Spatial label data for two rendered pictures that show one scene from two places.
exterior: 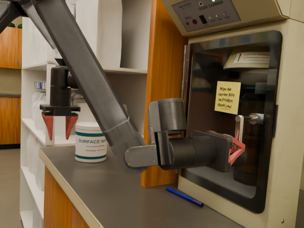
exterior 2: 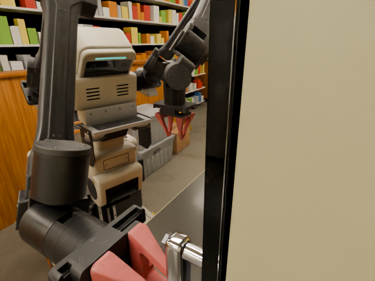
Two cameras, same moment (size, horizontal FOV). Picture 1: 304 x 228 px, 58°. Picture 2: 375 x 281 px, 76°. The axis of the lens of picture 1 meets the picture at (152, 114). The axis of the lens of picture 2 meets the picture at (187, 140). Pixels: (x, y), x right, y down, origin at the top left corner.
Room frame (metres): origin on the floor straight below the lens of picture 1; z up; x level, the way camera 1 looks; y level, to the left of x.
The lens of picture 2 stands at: (0.53, -0.31, 1.34)
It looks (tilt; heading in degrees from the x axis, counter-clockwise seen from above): 22 degrees down; 63
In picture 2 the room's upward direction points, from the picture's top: straight up
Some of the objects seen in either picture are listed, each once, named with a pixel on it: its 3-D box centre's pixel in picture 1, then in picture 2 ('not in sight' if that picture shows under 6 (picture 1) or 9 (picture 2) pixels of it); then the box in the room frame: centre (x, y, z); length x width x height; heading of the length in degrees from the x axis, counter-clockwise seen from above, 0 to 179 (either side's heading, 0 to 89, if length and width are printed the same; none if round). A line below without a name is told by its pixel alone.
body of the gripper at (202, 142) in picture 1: (200, 150); (91, 248); (0.53, -0.10, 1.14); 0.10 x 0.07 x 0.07; 32
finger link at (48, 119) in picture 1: (56, 124); (172, 121); (0.78, 0.27, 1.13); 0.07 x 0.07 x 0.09; 32
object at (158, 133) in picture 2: not in sight; (144, 125); (1.22, 2.12, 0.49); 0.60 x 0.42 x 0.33; 32
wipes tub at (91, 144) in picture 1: (91, 141); not in sight; (1.13, 0.25, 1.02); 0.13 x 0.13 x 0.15
